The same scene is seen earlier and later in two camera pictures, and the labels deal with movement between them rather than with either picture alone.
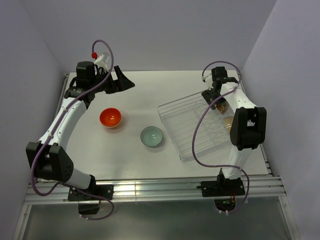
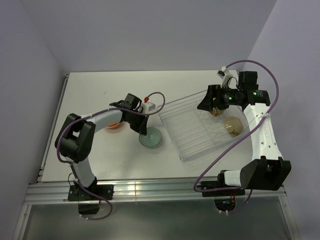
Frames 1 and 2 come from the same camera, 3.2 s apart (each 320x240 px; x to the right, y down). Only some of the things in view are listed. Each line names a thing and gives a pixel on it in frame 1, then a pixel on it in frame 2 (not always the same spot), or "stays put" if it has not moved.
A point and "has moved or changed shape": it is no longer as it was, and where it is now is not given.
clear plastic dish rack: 193,127 stays put
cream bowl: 223,107 has moved or changed shape
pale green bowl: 151,136 stays put
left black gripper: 121,84 -> 142,127
